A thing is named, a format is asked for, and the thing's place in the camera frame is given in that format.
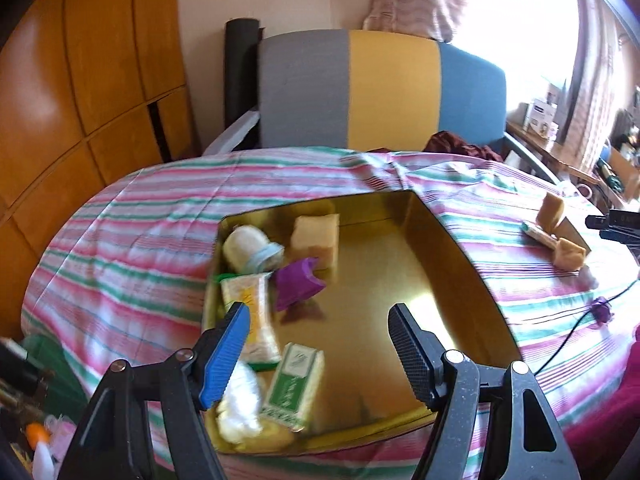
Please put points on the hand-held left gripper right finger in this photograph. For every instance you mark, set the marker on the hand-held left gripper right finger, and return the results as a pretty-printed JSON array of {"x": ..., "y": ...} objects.
[{"x": 412, "y": 355}]

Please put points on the pink hair roller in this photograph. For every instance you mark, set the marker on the pink hair roller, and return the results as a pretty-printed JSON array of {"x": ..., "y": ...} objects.
[{"x": 62, "y": 432}]

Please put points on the long white snack packet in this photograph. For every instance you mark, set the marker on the long white snack packet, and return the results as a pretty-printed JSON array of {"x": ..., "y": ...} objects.
[{"x": 537, "y": 234}]

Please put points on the beige cardboard piece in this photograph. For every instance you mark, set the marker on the beige cardboard piece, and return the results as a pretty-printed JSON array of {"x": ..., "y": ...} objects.
[{"x": 570, "y": 230}]

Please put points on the white printed box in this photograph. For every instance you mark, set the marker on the white printed box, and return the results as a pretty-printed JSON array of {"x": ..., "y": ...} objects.
[{"x": 542, "y": 117}]

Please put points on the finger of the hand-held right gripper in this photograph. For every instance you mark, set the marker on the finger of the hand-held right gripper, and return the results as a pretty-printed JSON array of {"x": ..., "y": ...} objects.
[
  {"x": 622, "y": 240},
  {"x": 615, "y": 221}
]

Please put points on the white roll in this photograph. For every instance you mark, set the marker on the white roll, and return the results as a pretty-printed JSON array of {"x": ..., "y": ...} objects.
[{"x": 247, "y": 250}]

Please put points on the striped tablecloth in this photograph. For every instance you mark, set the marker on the striped tablecloth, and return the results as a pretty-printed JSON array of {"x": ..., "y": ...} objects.
[{"x": 125, "y": 240}]

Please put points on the wooden wardrobe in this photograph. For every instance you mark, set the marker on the wooden wardrobe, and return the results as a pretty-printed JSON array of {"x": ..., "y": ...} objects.
[{"x": 75, "y": 60}]

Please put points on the green cracker packet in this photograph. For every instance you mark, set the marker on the green cracker packet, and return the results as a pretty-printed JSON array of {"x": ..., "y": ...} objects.
[{"x": 255, "y": 320}]

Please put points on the yellow cake block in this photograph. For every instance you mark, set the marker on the yellow cake block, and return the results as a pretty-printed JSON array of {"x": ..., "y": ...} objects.
[{"x": 315, "y": 235}]

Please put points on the small purple candy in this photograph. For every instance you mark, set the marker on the small purple candy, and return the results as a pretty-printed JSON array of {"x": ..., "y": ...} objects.
[{"x": 601, "y": 310}]

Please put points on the gold metal tin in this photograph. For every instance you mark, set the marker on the gold metal tin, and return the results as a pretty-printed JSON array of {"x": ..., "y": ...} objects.
[{"x": 400, "y": 285}]

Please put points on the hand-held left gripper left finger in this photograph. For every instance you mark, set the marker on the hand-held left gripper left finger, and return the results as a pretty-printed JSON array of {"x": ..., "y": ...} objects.
[{"x": 225, "y": 355}]

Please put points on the wooden side table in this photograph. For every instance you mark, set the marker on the wooden side table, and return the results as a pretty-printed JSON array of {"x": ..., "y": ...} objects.
[{"x": 545, "y": 152}]

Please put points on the black rolled mat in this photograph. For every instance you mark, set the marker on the black rolled mat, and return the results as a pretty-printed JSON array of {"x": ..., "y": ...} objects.
[{"x": 240, "y": 70}]

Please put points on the green white box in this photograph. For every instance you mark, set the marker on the green white box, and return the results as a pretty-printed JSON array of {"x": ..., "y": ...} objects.
[{"x": 292, "y": 385}]

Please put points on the white soap box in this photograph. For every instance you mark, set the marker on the white soap box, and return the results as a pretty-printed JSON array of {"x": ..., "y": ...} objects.
[{"x": 42, "y": 460}]

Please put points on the dark red cloth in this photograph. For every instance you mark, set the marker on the dark red cloth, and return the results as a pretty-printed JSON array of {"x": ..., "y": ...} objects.
[{"x": 460, "y": 147}]

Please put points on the grey yellow blue armchair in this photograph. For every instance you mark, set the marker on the grey yellow blue armchair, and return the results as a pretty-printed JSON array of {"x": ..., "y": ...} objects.
[{"x": 390, "y": 90}]

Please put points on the purple snack packet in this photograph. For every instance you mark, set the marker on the purple snack packet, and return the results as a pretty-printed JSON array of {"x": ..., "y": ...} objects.
[{"x": 295, "y": 282}]

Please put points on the beige patterned curtain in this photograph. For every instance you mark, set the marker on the beige patterned curtain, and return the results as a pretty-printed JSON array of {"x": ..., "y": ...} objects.
[{"x": 595, "y": 85}]

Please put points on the cardboard box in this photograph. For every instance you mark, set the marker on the cardboard box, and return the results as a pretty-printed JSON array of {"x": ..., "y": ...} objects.
[{"x": 625, "y": 165}]

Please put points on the orange fruit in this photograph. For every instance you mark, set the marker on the orange fruit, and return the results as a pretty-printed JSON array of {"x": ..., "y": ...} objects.
[{"x": 36, "y": 431}]

